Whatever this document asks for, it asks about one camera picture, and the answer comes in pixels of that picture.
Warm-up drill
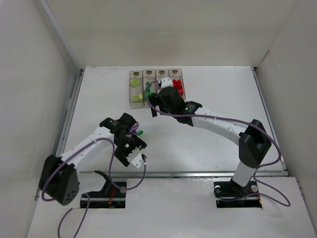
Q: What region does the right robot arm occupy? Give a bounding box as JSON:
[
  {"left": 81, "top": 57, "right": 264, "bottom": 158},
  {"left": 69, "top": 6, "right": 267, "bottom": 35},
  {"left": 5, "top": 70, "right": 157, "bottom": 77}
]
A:
[{"left": 147, "top": 86, "right": 271, "bottom": 187}]

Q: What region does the lime square lego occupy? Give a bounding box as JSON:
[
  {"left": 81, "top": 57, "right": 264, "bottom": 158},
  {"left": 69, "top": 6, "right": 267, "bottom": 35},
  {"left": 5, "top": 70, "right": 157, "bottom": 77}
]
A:
[
  {"left": 132, "top": 95, "right": 139, "bottom": 103},
  {"left": 131, "top": 78, "right": 140, "bottom": 87}
]

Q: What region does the clear bin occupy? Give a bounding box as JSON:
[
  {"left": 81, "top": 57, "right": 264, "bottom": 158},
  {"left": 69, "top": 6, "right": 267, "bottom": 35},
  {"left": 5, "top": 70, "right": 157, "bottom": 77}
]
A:
[
  {"left": 143, "top": 69, "right": 157, "bottom": 107},
  {"left": 168, "top": 68, "right": 186, "bottom": 101},
  {"left": 129, "top": 70, "right": 145, "bottom": 109},
  {"left": 156, "top": 69, "right": 169, "bottom": 93}
]

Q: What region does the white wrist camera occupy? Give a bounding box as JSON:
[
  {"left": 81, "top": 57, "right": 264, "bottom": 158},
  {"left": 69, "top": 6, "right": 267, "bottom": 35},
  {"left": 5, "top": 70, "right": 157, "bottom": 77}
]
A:
[
  {"left": 158, "top": 77, "right": 173, "bottom": 90},
  {"left": 128, "top": 149, "right": 144, "bottom": 169}
]

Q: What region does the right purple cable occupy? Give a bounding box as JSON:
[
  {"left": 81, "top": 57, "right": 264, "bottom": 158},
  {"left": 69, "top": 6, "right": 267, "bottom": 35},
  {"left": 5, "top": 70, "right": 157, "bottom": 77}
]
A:
[{"left": 146, "top": 79, "right": 291, "bottom": 208}]

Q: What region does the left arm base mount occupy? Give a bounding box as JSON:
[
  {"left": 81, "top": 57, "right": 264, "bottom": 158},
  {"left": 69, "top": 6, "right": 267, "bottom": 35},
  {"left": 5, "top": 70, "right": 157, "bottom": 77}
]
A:
[{"left": 79, "top": 171, "right": 126, "bottom": 209}]

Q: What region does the purple flower lego piece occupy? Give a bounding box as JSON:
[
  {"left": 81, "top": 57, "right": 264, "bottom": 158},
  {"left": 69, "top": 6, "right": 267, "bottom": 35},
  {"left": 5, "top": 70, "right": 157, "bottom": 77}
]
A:
[{"left": 130, "top": 122, "right": 139, "bottom": 135}]

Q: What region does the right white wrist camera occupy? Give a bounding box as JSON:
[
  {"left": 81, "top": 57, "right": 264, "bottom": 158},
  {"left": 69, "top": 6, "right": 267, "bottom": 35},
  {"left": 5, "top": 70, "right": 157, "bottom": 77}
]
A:
[{"left": 158, "top": 77, "right": 173, "bottom": 90}]

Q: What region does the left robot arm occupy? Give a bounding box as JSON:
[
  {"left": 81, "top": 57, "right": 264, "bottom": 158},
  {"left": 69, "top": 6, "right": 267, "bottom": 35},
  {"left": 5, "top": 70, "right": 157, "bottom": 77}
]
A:
[{"left": 39, "top": 113, "right": 147, "bottom": 206}]

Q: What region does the red large lego brick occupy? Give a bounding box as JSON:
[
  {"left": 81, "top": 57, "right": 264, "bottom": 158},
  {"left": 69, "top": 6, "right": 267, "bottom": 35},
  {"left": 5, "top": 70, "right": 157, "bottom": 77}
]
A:
[{"left": 172, "top": 79, "right": 183, "bottom": 90}]

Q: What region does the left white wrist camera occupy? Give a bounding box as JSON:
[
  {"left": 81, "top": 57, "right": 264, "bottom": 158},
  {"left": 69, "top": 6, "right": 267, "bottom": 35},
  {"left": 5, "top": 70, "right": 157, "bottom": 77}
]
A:
[{"left": 128, "top": 149, "right": 144, "bottom": 169}]

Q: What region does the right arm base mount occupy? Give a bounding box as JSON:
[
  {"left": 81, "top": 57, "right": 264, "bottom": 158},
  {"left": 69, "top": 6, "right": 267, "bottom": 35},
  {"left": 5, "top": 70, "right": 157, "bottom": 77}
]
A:
[{"left": 213, "top": 180, "right": 262, "bottom": 208}]

